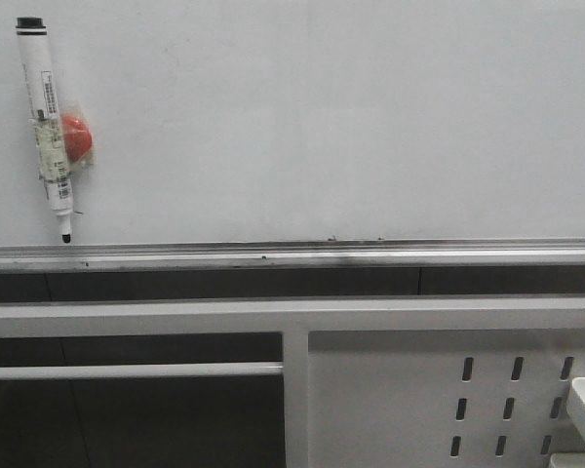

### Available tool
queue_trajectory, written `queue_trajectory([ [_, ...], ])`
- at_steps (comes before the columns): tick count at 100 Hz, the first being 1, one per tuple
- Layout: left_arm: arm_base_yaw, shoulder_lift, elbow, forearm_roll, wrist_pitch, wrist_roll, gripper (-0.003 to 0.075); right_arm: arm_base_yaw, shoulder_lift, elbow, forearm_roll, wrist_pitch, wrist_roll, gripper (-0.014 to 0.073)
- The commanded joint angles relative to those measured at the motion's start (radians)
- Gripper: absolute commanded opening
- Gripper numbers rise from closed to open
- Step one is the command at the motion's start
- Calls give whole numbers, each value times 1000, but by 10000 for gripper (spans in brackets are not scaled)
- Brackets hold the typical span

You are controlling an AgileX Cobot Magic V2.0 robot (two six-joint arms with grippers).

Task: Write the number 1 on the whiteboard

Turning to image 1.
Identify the white metal pegboard frame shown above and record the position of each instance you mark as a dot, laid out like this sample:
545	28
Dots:
405	382

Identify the white whiteboard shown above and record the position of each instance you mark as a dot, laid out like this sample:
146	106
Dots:
256	121

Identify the red round magnet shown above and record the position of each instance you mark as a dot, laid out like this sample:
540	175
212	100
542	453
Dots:
77	137

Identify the white whiteboard marker pen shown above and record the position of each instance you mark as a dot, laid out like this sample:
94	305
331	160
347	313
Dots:
39	77

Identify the aluminium whiteboard tray rail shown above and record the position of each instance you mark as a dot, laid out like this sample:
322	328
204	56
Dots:
331	253

